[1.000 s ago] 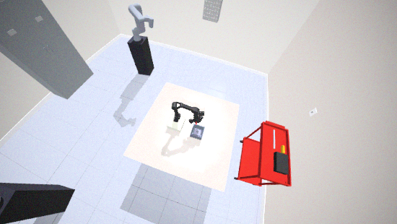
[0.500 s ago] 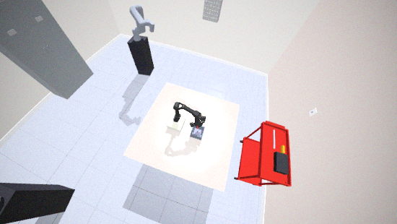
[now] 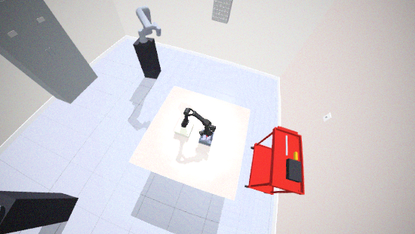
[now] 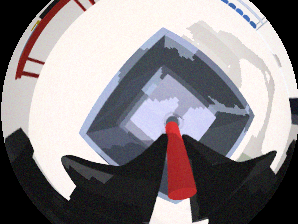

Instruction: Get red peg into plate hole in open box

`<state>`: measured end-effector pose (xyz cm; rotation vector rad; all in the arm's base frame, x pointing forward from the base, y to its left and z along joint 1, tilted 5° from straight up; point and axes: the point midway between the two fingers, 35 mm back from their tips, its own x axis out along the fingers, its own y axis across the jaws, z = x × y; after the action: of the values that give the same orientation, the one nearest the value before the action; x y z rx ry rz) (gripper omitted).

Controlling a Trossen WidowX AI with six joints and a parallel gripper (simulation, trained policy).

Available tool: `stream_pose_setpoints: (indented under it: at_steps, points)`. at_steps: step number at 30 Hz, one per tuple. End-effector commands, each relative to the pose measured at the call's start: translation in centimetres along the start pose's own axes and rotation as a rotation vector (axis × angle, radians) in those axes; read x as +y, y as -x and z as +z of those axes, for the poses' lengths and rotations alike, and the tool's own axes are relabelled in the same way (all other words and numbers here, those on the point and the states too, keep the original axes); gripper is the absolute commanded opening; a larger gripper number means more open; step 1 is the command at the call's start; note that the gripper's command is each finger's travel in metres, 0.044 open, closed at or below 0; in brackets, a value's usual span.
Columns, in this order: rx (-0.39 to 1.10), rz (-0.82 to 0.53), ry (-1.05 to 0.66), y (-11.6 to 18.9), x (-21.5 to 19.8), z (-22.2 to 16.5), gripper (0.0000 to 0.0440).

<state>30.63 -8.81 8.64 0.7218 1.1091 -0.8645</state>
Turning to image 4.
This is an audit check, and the red peg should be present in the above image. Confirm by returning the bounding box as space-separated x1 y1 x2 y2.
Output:
166 121 197 201

